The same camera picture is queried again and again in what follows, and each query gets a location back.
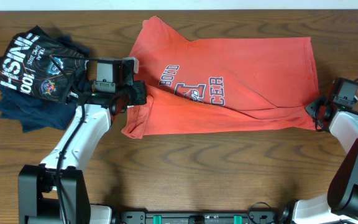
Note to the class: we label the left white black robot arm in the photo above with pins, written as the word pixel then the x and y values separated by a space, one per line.
pixel 55 191

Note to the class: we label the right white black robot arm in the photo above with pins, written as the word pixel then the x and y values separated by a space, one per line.
pixel 335 115

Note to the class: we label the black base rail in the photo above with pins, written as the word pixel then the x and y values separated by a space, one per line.
pixel 258 217

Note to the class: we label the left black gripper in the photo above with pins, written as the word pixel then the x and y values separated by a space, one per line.
pixel 140 90

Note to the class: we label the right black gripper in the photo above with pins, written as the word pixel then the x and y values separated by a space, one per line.
pixel 311 107

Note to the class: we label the red printed t-shirt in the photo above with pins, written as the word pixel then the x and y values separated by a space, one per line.
pixel 220 85

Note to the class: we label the black printed folded t-shirt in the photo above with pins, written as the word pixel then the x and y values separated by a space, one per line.
pixel 37 65

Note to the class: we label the navy folded clothes stack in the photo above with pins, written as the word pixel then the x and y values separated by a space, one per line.
pixel 35 113

